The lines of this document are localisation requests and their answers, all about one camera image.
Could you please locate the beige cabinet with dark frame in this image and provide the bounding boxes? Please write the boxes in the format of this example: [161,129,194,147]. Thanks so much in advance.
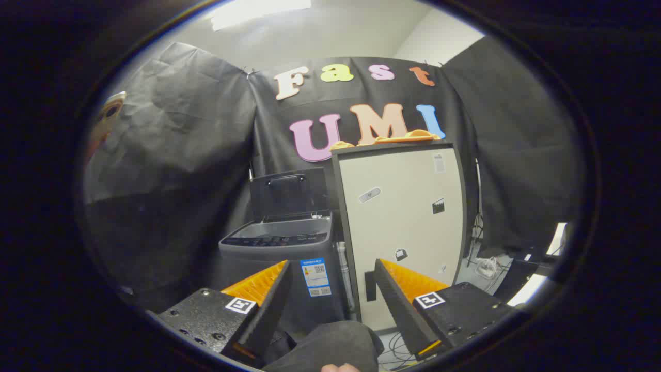
[330,141,468,331]

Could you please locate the dark side table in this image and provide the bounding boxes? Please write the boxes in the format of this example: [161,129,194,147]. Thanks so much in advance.
[493,222,569,306]

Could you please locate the thin metal stand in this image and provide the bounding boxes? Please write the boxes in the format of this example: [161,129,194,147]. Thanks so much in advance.
[465,159,487,269]

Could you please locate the grey washing machine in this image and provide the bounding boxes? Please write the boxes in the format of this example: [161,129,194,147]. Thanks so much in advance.
[218,211,348,337]

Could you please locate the person's grey trouser leg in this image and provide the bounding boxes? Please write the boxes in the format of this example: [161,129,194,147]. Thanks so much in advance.
[261,320,386,372]

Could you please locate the grey drain hose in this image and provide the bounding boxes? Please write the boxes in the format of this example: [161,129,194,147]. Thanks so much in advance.
[336,241,358,322]

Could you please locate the dark washing machine lid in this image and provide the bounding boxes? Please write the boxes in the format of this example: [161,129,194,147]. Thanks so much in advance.
[250,168,330,221]

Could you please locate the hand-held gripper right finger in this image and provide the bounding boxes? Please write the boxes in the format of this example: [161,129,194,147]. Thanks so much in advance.
[373,258,518,362]

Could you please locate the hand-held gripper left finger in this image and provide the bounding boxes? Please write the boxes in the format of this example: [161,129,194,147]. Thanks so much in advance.
[147,260,293,368]

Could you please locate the tangle of floor cables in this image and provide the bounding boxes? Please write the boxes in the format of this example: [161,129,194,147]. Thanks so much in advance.
[379,331,415,370]

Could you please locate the orange shirt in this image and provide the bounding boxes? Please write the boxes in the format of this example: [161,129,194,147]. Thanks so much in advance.
[330,129,443,151]

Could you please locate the black backdrop cloth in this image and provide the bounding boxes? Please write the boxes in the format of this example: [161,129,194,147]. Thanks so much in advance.
[83,36,587,311]

